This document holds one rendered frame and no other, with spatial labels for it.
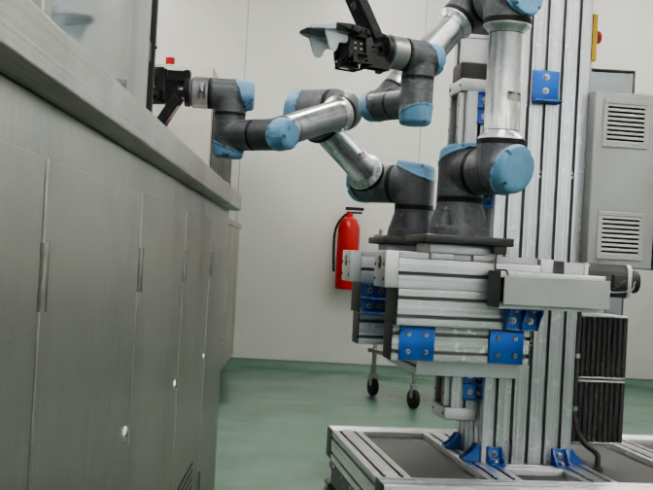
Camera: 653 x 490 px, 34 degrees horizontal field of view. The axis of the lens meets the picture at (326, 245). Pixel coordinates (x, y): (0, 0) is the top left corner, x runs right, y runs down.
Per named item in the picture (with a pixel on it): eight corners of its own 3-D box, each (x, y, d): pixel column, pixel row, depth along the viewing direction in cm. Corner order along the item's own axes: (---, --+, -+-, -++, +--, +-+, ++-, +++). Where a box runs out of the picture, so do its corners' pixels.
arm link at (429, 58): (447, 78, 243) (449, 41, 243) (410, 72, 236) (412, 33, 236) (426, 82, 249) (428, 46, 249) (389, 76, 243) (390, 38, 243)
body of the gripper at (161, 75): (144, 71, 262) (193, 74, 262) (142, 106, 262) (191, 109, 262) (139, 65, 254) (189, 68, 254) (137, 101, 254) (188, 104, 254)
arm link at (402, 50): (410, 32, 237) (388, 42, 244) (394, 29, 234) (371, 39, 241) (411, 65, 236) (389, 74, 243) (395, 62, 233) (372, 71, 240)
